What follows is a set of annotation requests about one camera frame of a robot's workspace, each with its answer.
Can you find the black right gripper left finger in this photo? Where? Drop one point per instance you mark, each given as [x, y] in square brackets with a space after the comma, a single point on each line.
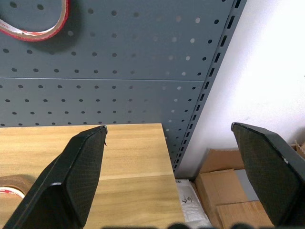
[71, 176]

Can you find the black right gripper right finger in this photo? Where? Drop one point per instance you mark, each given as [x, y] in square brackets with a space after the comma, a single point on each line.
[269, 176]

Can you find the grey pegboard panel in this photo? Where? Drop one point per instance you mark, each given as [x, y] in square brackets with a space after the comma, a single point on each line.
[119, 71]

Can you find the flat cardboard sheet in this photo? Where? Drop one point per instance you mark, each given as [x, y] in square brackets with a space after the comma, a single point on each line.
[240, 214]

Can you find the brown cardboard box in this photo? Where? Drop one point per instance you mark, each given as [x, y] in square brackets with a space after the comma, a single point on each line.
[221, 190]

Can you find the brown packing tape roll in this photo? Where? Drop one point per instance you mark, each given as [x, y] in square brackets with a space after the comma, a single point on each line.
[13, 187]

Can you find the white bubble mailer envelope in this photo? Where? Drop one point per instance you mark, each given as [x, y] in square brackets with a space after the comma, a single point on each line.
[191, 202]

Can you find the red-edged tape roll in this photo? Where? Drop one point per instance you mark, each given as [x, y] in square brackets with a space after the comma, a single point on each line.
[47, 28]

